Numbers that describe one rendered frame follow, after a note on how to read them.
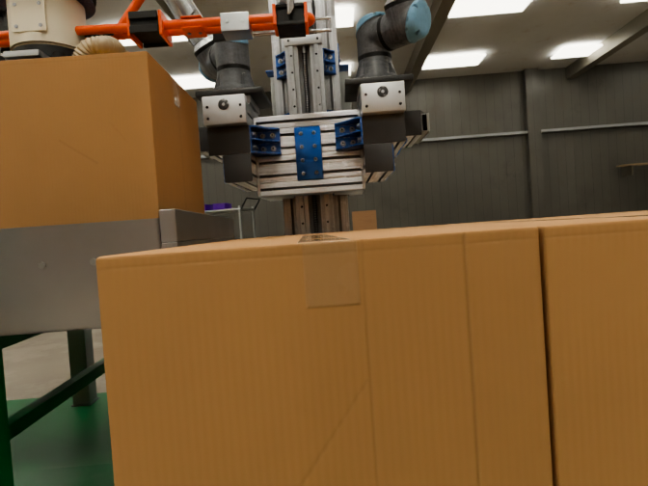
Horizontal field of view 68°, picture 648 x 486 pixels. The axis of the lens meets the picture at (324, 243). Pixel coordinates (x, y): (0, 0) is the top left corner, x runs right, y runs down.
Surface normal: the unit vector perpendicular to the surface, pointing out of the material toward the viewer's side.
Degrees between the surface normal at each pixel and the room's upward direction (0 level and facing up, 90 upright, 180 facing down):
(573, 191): 90
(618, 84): 90
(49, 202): 90
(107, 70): 90
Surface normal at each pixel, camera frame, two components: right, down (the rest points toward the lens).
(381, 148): -0.04, 0.03
